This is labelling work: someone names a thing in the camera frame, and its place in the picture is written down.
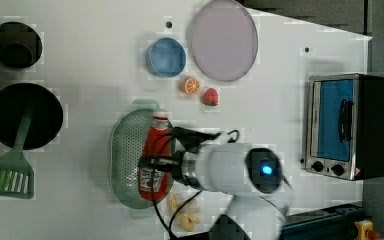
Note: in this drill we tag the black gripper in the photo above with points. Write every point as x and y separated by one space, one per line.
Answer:
170 164

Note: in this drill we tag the red ketchup bottle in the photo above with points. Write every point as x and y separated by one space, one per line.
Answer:
154 184

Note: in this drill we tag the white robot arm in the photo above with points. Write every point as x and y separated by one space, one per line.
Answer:
253 176

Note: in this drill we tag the green oval strainer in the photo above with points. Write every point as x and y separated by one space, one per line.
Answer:
126 144

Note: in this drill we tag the peeled banana toy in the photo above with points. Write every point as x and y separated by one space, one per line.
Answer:
185 216

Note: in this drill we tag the strawberry toy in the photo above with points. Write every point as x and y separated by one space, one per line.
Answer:
211 97

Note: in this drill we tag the orange slice toy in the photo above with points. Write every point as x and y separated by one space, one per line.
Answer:
190 86

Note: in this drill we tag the blue bowl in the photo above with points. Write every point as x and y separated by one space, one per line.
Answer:
165 58

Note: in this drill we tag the lilac round plate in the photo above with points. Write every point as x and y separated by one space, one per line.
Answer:
224 40

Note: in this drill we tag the green spatula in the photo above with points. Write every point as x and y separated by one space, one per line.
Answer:
16 174

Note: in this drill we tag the large black container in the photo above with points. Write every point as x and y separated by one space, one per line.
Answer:
47 117

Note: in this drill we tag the black toaster oven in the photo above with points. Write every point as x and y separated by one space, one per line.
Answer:
345 126

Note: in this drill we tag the small black cup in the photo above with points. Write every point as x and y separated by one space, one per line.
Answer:
20 45

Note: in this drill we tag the yellow red clamp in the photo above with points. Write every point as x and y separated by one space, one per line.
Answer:
365 231

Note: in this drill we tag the blue metal frame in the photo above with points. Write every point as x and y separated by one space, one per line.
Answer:
334 223

